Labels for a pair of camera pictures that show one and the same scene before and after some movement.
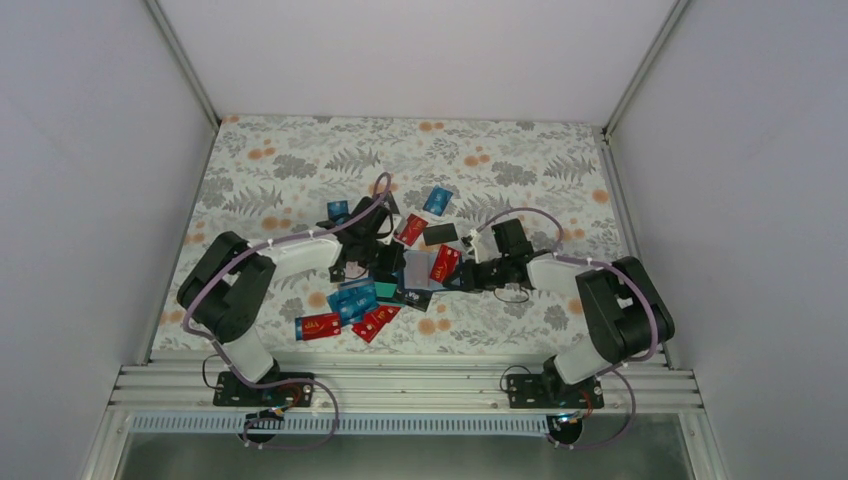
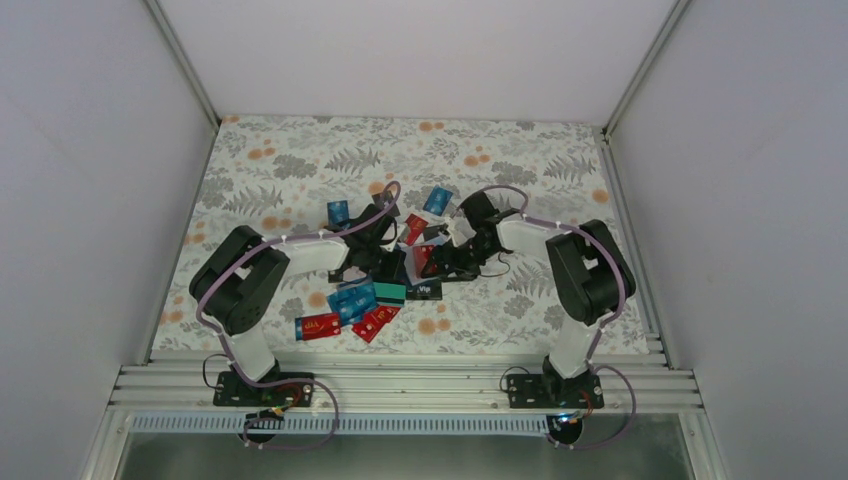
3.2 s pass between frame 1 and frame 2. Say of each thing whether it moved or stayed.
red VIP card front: stayed
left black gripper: stayed
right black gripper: moved
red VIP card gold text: moved
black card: stayed
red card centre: stayed
